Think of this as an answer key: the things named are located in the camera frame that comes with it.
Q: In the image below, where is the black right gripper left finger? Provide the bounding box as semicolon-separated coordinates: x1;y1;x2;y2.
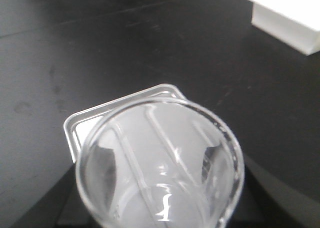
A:
11;164;100;227

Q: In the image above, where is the silver metal tray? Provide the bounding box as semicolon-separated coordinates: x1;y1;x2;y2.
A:
63;84;187;163

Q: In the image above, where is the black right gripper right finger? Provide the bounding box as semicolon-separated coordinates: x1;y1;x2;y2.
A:
227;155;320;227

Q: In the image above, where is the clear glass beaker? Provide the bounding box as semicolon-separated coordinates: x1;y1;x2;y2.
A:
75;97;245;227

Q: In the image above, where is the white box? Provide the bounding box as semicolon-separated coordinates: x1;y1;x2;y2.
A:
248;0;320;56

